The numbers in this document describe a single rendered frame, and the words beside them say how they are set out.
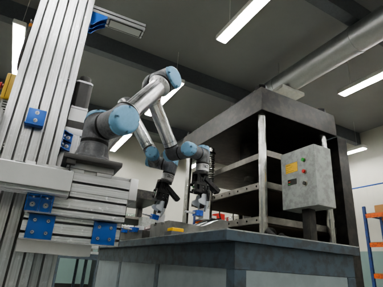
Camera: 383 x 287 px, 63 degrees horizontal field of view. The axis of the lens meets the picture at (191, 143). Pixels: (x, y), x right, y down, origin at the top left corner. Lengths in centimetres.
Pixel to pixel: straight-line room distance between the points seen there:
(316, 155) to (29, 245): 167
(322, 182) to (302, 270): 90
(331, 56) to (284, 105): 259
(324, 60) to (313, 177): 325
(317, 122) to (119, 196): 197
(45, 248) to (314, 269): 105
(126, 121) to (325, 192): 136
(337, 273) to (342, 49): 390
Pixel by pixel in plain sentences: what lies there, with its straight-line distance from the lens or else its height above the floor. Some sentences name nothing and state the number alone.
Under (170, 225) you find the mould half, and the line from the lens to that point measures 169.
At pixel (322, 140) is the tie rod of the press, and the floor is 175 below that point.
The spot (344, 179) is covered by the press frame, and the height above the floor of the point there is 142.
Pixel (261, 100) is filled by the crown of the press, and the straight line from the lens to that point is 245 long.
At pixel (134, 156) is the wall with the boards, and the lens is 963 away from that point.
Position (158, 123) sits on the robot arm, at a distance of 168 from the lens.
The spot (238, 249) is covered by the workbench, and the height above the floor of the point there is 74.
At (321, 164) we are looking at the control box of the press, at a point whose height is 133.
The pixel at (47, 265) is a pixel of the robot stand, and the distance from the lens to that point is 150.
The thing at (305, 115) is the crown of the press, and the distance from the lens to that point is 275.
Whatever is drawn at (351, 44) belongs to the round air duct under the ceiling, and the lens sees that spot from 496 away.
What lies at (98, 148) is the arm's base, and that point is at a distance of 133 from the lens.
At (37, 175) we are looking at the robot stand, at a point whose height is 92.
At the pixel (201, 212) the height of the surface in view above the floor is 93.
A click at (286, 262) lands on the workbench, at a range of 130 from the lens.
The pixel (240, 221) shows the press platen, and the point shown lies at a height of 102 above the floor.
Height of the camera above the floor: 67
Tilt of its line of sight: 22 degrees up
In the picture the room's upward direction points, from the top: 4 degrees clockwise
